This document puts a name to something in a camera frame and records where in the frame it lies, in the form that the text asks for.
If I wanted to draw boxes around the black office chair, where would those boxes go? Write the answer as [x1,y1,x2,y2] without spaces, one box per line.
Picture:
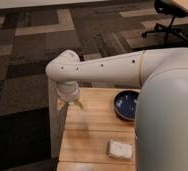
[141,0,188,46]

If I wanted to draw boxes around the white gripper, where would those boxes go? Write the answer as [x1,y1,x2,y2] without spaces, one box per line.
[56,81,84,111]

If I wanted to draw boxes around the dark blue bowl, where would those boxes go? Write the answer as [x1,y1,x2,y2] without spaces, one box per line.
[114,90,139,121]

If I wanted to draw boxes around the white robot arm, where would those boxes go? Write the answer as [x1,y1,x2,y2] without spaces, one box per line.
[45,47,188,171]

